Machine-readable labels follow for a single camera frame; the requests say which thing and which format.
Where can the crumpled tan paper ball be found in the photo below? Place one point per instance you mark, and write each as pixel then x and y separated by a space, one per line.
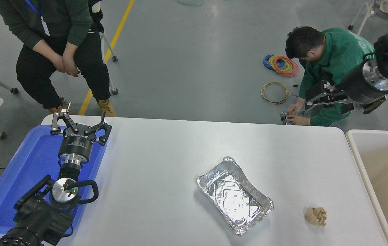
pixel 316 216

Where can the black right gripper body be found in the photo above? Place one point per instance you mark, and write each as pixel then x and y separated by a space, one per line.
pixel 354 87

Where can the black garment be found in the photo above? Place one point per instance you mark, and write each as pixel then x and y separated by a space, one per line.
pixel 96 17

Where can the person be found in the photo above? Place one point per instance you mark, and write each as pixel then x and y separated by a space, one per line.
pixel 60 20
pixel 337 51

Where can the rectangular foil tray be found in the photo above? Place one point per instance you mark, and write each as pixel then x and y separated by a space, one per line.
pixel 235 198

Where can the shiny metal part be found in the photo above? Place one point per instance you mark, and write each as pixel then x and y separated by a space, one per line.
pixel 282 118

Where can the blue plastic tray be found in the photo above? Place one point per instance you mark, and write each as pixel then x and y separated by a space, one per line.
pixel 26 164

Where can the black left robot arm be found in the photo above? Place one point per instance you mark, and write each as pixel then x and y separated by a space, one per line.
pixel 40 218

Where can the person's left hand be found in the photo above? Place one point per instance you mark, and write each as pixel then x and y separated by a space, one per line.
pixel 299 120
pixel 71 66

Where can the white frame wheeled chair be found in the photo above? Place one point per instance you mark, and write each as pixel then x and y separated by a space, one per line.
pixel 115 91

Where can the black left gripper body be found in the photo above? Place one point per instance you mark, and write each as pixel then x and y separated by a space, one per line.
pixel 76 147

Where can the black hand tool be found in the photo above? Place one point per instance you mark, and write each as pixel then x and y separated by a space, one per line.
pixel 375 106

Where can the person's right hand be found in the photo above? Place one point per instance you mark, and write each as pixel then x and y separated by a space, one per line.
pixel 59 63
pixel 296 108

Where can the white frame grey chair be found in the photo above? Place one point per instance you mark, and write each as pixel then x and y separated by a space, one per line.
pixel 382 13

